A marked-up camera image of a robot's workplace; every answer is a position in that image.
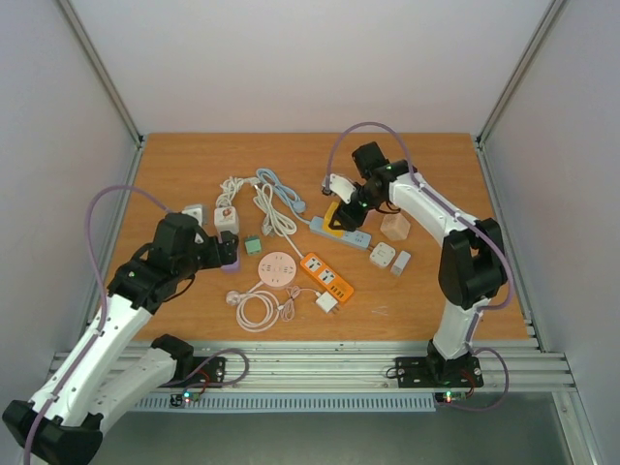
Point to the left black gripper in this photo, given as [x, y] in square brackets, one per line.
[217, 260]

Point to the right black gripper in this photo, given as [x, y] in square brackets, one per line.
[349, 213]

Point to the white cube socket with flower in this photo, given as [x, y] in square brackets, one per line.
[226, 220]

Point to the yellow cube socket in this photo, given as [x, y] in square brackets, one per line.
[329, 215]

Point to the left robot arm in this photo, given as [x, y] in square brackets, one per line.
[66, 420]

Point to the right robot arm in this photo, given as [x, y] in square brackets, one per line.
[472, 268]

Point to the green plug adapter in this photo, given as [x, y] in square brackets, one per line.
[253, 245]

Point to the white square plug adapter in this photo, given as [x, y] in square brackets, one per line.
[382, 255]

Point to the purple power strip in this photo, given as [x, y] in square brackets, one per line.
[233, 267]

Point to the orange power strip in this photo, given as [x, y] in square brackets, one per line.
[326, 277]

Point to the pink round power socket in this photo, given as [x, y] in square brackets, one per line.
[277, 270]

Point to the beige cube socket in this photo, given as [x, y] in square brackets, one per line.
[395, 227]

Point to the small white grey adapter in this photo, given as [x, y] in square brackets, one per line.
[400, 263]

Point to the white USB charger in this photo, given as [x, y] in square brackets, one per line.
[326, 302]

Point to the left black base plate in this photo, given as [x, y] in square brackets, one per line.
[210, 374]

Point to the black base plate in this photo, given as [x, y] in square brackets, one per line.
[426, 372]
[210, 374]

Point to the blue slotted cable duct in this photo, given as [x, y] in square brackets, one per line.
[274, 403]

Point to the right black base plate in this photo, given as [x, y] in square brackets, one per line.
[426, 372]

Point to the aluminium rail frame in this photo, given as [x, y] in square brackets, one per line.
[323, 368]

